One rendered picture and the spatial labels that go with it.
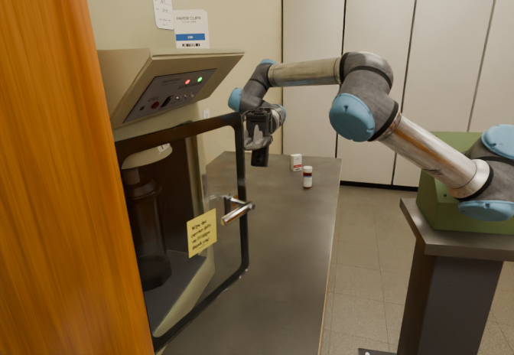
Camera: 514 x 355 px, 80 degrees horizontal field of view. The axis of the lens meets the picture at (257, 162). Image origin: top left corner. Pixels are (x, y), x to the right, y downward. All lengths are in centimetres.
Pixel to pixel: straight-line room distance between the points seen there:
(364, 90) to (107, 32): 54
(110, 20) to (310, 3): 306
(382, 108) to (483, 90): 289
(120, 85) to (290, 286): 63
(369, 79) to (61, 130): 64
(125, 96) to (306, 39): 312
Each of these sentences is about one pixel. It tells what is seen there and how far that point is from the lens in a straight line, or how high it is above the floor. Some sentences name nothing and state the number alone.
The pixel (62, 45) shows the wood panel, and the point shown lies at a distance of 34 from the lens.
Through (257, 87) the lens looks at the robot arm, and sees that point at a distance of 104.
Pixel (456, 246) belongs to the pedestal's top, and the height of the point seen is 94.
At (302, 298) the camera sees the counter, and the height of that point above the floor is 94.
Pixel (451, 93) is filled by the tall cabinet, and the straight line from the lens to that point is 356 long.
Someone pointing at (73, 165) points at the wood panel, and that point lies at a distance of 37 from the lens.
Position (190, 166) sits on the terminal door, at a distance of 56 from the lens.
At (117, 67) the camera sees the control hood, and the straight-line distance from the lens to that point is 40.
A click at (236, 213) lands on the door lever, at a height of 121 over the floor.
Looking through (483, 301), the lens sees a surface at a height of 70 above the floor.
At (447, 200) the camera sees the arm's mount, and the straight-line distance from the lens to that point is 115.
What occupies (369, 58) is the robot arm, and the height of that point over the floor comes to 148.
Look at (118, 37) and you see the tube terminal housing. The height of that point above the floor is 153.
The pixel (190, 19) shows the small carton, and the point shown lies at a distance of 56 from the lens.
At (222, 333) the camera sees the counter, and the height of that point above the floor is 94.
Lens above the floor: 150
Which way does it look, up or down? 20 degrees down
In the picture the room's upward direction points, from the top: 2 degrees counter-clockwise
